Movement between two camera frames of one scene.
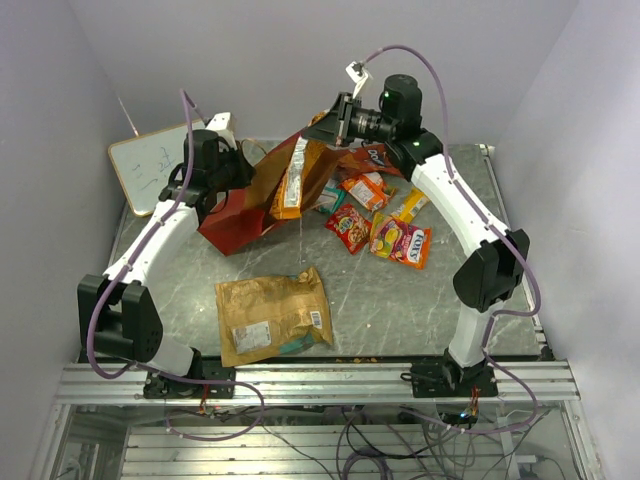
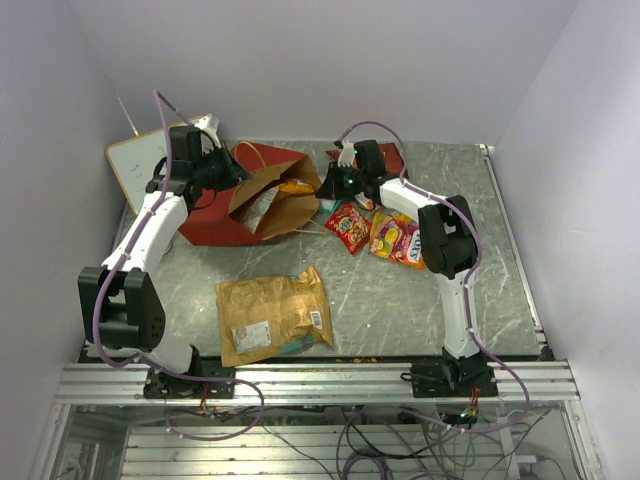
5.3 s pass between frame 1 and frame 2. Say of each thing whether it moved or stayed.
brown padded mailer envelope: stayed
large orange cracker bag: moved
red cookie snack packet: stayed
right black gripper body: moved
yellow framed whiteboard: stayed
